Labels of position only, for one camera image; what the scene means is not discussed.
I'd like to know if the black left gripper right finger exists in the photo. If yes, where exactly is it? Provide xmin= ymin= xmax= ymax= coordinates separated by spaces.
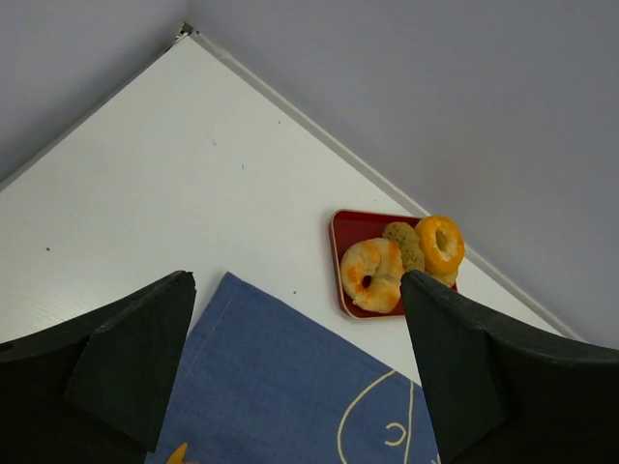
xmin=401 ymin=271 xmax=618 ymax=463

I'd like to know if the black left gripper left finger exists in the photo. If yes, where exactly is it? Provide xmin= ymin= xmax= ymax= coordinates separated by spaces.
xmin=1 ymin=271 xmax=196 ymax=463

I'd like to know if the pale croissant ring bread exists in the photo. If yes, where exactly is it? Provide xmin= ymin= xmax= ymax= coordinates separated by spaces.
xmin=339 ymin=238 xmax=404 ymax=314

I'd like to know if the lower speckled bread slice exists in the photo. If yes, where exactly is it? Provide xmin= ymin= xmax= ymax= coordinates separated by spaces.
xmin=431 ymin=270 xmax=458 ymax=288

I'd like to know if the green speckled bread slice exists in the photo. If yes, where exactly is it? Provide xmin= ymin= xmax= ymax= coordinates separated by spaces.
xmin=382 ymin=221 xmax=426 ymax=272

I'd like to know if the orange glazed donut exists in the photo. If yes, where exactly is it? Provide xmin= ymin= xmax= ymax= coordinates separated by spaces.
xmin=415 ymin=215 xmax=465 ymax=275

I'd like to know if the blue fish placemat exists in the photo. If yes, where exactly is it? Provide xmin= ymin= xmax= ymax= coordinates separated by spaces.
xmin=146 ymin=274 xmax=440 ymax=463

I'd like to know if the red rectangular tray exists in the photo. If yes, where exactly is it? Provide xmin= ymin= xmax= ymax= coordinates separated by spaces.
xmin=329 ymin=210 xmax=432 ymax=319

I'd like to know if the aluminium table edge rail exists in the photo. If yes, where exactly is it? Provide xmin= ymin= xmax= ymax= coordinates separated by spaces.
xmin=0 ymin=21 xmax=581 ymax=339

